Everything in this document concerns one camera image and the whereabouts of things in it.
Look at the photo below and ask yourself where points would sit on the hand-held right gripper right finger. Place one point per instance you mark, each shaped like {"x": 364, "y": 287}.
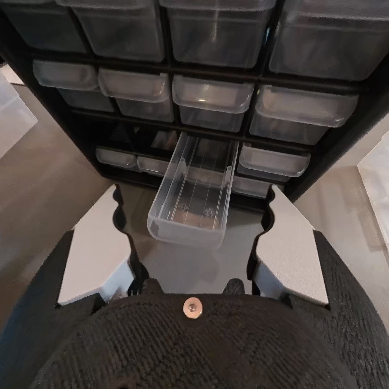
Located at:
{"x": 291, "y": 252}

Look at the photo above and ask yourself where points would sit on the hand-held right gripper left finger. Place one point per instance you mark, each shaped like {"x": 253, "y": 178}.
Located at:
{"x": 94, "y": 249}

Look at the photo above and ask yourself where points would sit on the clear plastic drawer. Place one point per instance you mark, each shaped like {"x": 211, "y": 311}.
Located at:
{"x": 188, "y": 234}

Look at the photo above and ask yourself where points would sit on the clear plastic storage bin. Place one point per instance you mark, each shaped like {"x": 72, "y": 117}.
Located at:
{"x": 15, "y": 121}
{"x": 376, "y": 197}

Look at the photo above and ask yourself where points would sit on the black drawer cabinet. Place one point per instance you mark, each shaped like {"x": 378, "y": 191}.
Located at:
{"x": 343, "y": 152}

